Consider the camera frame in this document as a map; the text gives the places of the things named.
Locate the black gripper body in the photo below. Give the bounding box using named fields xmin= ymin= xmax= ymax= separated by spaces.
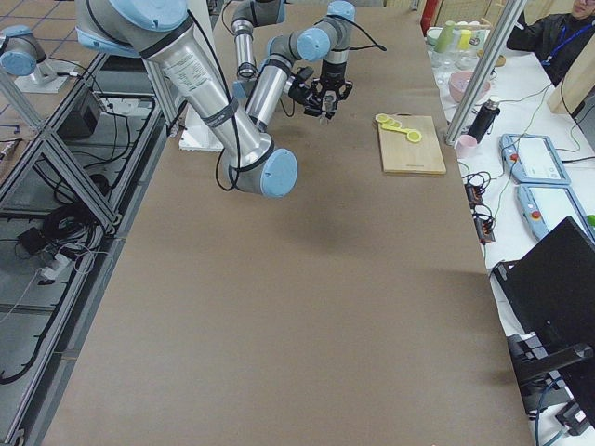
xmin=320 ymin=60 xmax=347 ymax=93
xmin=286 ymin=74 xmax=323 ymax=117

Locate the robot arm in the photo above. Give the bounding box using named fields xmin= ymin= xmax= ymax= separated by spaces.
xmin=75 ymin=1 xmax=350 ymax=198
xmin=231 ymin=1 xmax=355 ymax=125

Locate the green plastic cup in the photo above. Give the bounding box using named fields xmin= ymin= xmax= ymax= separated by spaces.
xmin=434 ymin=20 xmax=456 ymax=54

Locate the yellow plastic cup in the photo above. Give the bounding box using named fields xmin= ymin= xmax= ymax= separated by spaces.
xmin=457 ymin=29 xmax=473 ymax=51

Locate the pink plastic cup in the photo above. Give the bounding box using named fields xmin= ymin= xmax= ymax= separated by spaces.
xmin=455 ymin=134 xmax=478 ymax=159

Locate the yellow plastic spoon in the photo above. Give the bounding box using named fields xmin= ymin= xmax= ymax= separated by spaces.
xmin=380 ymin=125 xmax=421 ymax=139

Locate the bamboo cutting board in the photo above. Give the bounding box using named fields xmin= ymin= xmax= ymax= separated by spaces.
xmin=375 ymin=113 xmax=446 ymax=176

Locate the pink bowl with ice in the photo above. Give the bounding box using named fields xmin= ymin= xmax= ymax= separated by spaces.
xmin=448 ymin=71 xmax=491 ymax=103

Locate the black thermos bottle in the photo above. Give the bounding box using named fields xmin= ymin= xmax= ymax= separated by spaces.
xmin=468 ymin=96 xmax=501 ymax=143

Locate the far blue teach pendant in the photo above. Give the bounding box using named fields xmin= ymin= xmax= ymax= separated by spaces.
xmin=499 ymin=134 xmax=571 ymax=186

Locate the blue teach pendant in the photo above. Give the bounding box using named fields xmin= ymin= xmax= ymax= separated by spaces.
xmin=516 ymin=183 xmax=594 ymax=241
xmin=499 ymin=134 xmax=571 ymax=186

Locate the person in black jacket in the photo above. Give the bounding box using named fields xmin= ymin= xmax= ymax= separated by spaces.
xmin=506 ymin=1 xmax=594 ymax=86

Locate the near blue teach pendant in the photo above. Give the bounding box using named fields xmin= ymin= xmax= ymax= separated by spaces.
xmin=516 ymin=183 xmax=594 ymax=241

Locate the black computer monitor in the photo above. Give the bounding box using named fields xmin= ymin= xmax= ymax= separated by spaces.
xmin=493 ymin=217 xmax=594 ymax=412

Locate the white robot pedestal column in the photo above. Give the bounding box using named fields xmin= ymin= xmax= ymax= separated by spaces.
xmin=179 ymin=0 xmax=223 ymax=152

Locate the aluminium frame post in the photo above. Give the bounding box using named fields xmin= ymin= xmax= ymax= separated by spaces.
xmin=444 ymin=0 xmax=527 ymax=146

